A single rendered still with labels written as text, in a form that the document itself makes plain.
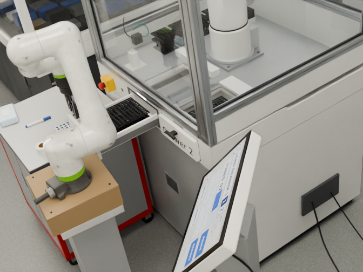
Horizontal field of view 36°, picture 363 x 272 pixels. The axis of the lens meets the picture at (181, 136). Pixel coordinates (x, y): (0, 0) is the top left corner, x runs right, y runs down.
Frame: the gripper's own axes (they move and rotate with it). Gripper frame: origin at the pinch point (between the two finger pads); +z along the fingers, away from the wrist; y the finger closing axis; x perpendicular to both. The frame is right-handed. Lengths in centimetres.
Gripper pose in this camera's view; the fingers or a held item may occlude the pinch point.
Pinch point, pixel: (76, 117)
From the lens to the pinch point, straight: 284.1
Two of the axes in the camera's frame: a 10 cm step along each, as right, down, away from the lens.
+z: 1.4, 7.9, 6.0
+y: 5.3, 4.6, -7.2
